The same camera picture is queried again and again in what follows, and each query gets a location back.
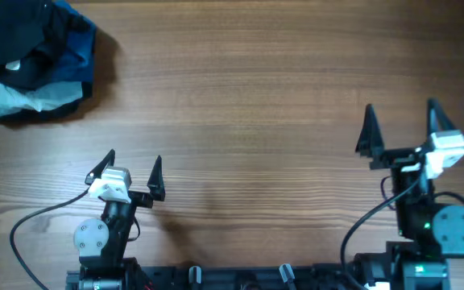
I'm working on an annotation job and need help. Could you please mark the left black camera cable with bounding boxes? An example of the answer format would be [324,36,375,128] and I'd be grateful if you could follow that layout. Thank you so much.
[9,188,92,290]

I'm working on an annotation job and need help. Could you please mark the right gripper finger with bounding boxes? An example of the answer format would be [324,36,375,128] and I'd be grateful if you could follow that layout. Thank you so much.
[426,98,457,135]
[355,104,385,158]

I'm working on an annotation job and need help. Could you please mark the black shorts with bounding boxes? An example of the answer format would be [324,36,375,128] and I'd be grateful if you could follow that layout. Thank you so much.
[0,0,90,90]

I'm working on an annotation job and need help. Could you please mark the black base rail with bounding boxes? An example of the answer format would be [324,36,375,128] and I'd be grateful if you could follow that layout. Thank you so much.
[65,263,354,290]

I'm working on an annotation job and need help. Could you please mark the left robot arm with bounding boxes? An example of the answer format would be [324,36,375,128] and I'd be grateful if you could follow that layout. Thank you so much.
[65,150,166,290]

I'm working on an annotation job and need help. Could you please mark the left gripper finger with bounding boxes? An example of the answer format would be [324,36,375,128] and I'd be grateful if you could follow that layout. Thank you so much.
[85,149,115,185]
[147,155,165,201]

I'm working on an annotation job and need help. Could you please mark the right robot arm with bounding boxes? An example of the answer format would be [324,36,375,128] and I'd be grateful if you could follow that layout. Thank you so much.
[340,99,464,289]

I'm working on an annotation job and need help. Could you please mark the blue crumpled garment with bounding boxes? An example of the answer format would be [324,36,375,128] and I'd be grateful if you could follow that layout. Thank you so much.
[46,1,96,85]

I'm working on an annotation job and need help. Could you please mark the light blue white garment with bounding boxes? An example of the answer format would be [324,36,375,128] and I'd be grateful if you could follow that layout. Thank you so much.
[0,15,84,120]

